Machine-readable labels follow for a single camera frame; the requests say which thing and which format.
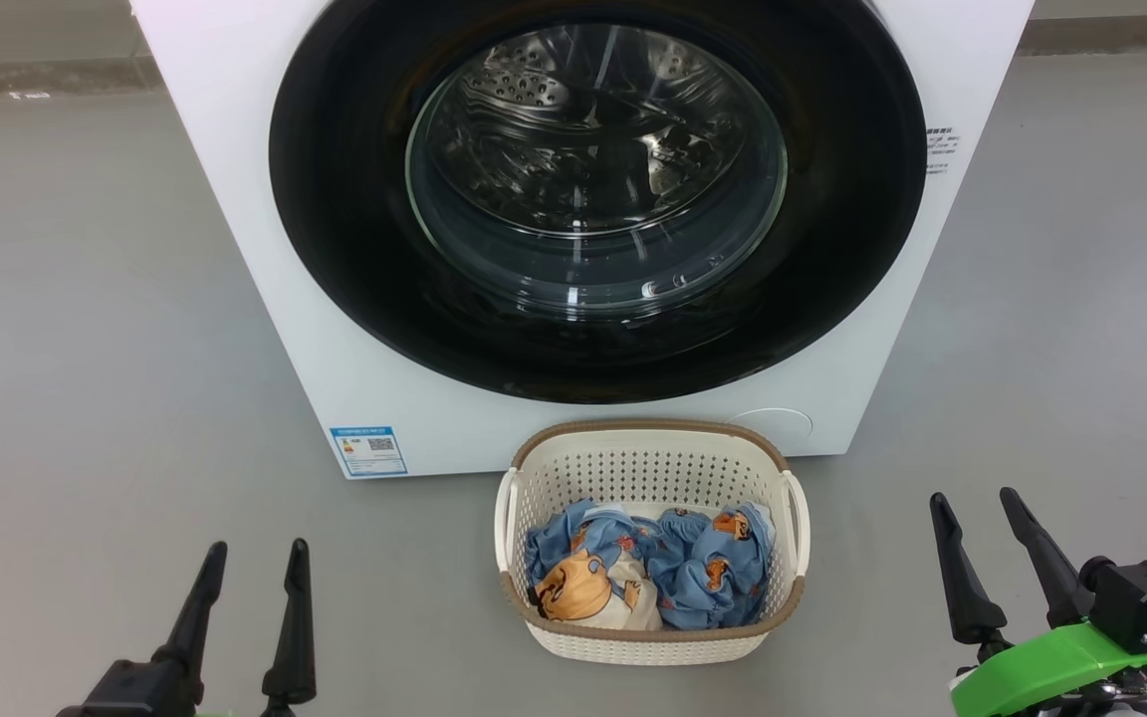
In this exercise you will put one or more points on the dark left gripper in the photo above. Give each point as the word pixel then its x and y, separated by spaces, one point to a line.
pixel 140 692

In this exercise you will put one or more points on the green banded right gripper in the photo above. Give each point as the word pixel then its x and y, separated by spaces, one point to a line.
pixel 1051 672

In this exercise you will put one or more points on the blue cream bear print garment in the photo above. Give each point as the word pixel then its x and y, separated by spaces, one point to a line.
pixel 578 588

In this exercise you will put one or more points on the black round glass washer door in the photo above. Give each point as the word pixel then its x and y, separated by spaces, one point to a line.
pixel 335 199

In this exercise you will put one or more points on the cream perforated basket brown rim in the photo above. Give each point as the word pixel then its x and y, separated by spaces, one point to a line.
pixel 648 463

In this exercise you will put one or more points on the white front-load washing machine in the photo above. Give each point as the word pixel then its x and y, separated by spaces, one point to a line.
pixel 235 149

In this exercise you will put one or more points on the blue energy label sticker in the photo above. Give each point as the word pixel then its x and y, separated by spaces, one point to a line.
pixel 368 451

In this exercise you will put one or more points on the round white filter cover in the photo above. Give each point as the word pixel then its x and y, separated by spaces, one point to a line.
pixel 773 426

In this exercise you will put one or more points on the small text warning sticker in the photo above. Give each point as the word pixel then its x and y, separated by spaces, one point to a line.
pixel 942 149

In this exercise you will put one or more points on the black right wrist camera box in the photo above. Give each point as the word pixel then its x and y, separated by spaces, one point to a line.
pixel 1141 597

